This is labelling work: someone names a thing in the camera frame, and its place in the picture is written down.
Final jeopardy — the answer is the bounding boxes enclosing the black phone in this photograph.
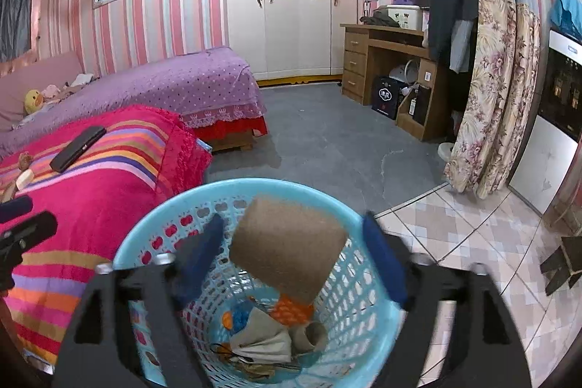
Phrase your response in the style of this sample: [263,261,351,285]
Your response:
[49,125,107,173]

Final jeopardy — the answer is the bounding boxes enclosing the brown cardboard tube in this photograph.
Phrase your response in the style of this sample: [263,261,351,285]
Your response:
[228,196,349,307]

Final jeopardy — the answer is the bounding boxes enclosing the white wardrobe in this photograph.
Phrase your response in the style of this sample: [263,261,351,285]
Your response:
[225,0,358,88]

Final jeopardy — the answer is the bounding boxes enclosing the black printed box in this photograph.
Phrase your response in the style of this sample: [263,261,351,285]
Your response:
[372,74,407,120]

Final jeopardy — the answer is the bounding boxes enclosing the grey face mask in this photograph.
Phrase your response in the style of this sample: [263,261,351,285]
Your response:
[227,307,294,364]

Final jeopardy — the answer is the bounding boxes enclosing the small dark stool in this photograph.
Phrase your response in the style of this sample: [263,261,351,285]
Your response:
[540,236,582,295]

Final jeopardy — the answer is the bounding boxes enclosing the white storage box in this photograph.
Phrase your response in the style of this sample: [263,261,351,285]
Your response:
[386,4,426,29]

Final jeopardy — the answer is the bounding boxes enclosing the light blue plastic basket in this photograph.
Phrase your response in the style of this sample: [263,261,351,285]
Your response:
[111,178,412,388]

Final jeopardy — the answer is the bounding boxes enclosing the yellow duck plush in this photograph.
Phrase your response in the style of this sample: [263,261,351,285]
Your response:
[24,89,45,115]

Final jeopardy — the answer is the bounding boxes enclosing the shiny grey window curtain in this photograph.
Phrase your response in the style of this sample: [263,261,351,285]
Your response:
[0,0,39,61]

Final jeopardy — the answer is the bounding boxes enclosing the floral curtain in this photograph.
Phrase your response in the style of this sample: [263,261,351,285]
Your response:
[443,0,544,198]

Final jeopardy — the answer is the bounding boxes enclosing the wooden desk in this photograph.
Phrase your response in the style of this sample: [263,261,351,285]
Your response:
[340,23,449,142]

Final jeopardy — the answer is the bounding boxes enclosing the small cardboard tube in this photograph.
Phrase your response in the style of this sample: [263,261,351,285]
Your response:
[291,321,329,355]

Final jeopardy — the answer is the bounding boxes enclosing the orange snack wrapper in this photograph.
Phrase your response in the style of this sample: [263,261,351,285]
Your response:
[270,295,314,327]

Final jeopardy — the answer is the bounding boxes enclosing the pink striped blanket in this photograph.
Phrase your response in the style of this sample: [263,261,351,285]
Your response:
[0,105,214,371]

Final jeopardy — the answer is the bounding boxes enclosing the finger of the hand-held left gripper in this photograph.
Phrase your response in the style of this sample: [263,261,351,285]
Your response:
[0,196,35,223]
[0,211,59,255]

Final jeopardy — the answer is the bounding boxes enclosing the white fan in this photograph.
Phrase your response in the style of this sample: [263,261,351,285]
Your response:
[390,60,419,86]

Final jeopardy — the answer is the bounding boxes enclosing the purple bed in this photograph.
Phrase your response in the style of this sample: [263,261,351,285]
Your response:
[0,47,268,152]

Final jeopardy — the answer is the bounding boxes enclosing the white refrigerator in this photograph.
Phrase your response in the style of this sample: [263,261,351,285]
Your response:
[507,29,582,216]

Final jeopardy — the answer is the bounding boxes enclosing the blue cloth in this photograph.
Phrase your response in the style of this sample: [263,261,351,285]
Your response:
[550,0,582,43]

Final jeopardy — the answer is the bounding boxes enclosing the pink padded headboard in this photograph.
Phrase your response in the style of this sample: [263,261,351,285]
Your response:
[0,51,85,129]

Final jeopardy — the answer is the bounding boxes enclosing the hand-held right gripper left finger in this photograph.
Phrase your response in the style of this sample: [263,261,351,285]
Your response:
[52,213,226,388]

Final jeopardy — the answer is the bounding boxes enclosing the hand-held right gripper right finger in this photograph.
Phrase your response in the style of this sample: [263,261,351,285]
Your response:
[361,211,533,388]

